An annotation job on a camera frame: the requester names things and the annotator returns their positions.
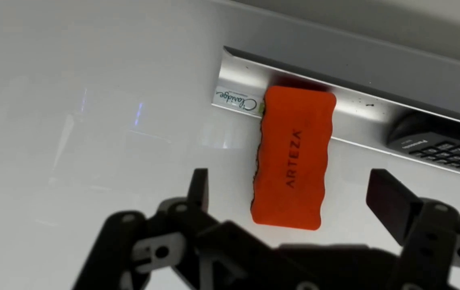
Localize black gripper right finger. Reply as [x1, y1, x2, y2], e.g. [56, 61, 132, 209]
[364, 168, 460, 290]

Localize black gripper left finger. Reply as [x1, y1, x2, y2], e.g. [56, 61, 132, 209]
[70, 166, 225, 290]

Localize orange foam eraser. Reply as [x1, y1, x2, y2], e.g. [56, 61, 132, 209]
[248, 84, 338, 232]

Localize silver marker tray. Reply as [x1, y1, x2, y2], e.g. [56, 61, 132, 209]
[208, 43, 460, 185]

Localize white wall whiteboard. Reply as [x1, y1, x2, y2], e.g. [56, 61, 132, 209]
[0, 0, 460, 290]

